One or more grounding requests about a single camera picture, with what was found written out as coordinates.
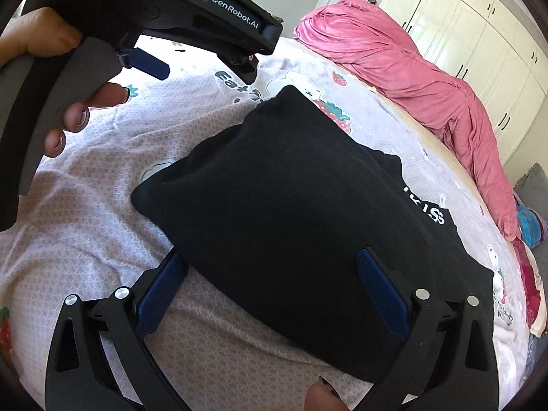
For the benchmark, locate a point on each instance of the person's left hand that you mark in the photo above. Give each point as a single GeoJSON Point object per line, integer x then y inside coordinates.
{"type": "Point", "coordinates": [36, 34]}

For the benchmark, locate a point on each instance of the black sweater with orange patches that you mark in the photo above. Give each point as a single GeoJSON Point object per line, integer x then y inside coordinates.
{"type": "Point", "coordinates": [291, 205]}

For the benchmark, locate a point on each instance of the tan bed mattress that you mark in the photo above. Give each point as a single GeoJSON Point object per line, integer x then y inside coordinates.
{"type": "Point", "coordinates": [449, 154]}

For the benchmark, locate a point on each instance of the pink duvet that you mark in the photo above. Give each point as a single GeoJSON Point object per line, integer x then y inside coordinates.
{"type": "Point", "coordinates": [406, 72]}

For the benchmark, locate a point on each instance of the cream wardrobe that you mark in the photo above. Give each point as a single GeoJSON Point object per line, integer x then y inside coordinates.
{"type": "Point", "coordinates": [471, 21]}

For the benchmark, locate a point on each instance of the printed bed sheet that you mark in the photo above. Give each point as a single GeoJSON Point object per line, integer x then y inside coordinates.
{"type": "Point", "coordinates": [85, 222]}

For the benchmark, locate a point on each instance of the person's right hand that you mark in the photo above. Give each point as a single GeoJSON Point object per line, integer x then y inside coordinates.
{"type": "Point", "coordinates": [323, 398]}

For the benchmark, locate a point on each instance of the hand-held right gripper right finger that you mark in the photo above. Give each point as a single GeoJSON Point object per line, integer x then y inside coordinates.
{"type": "Point", "coordinates": [381, 295]}

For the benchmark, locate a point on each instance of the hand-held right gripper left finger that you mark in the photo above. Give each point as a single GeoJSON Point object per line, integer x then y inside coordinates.
{"type": "Point", "coordinates": [160, 295]}

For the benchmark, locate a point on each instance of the red patterned cloth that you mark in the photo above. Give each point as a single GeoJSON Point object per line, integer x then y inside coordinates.
{"type": "Point", "coordinates": [531, 287]}

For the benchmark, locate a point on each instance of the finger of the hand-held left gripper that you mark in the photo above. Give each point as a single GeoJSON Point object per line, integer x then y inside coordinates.
{"type": "Point", "coordinates": [247, 68]}
{"type": "Point", "coordinates": [147, 63]}

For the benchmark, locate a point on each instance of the grey cushion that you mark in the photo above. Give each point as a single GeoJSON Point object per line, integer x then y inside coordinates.
{"type": "Point", "coordinates": [533, 180]}

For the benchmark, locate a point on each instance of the blue striped cloth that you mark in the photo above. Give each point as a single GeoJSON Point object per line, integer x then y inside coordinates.
{"type": "Point", "coordinates": [531, 227]}

